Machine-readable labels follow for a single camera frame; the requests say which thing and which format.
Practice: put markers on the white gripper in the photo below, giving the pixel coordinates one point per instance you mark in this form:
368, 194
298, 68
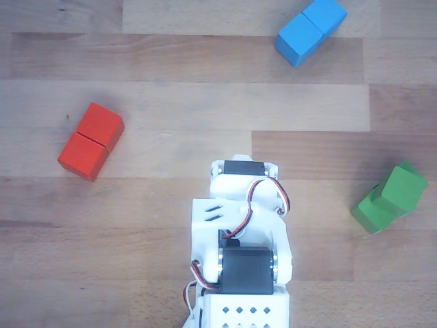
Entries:
243, 168

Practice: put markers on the small green cube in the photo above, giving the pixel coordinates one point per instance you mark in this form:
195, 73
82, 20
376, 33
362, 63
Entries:
399, 191

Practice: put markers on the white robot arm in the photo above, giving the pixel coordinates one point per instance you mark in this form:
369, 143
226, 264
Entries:
201, 212

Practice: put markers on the long blue block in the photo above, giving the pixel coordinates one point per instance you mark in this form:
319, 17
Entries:
300, 37

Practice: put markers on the long green block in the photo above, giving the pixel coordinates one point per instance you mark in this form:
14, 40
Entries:
372, 213

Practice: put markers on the long red block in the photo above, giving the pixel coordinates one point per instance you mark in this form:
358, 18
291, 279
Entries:
88, 150

